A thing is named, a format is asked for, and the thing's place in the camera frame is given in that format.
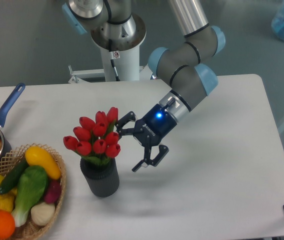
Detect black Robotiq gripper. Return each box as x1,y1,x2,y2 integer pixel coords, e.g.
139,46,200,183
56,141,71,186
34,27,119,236
114,103,178,173

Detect red tulip bouquet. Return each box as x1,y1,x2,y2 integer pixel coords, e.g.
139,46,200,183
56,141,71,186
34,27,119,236
63,106,121,169

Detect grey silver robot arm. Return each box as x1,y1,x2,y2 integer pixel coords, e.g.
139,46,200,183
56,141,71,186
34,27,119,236
62,0,226,172

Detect dark grey ribbed vase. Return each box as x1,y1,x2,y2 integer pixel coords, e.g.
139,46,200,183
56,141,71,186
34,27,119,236
80,158,120,198

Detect purple red radish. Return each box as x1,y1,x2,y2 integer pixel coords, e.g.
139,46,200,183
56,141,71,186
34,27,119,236
43,180,62,204

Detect yellow squash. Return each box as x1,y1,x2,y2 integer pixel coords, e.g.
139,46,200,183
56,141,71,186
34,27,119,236
25,146,62,180

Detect green bok choy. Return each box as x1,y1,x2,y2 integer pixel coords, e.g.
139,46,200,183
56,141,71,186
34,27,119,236
11,165,48,228

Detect white garlic bulb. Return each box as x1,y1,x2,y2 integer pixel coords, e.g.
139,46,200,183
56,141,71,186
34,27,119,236
31,202,56,226

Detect dark green cucumber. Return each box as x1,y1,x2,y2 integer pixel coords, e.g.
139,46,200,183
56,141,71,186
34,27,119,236
0,158,29,195

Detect orange fruit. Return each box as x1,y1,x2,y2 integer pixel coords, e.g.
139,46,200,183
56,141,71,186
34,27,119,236
0,210,15,240

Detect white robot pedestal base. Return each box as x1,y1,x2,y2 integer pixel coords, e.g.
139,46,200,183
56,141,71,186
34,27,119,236
68,46,156,84

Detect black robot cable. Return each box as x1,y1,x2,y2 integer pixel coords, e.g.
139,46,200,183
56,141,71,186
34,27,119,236
102,0,121,82

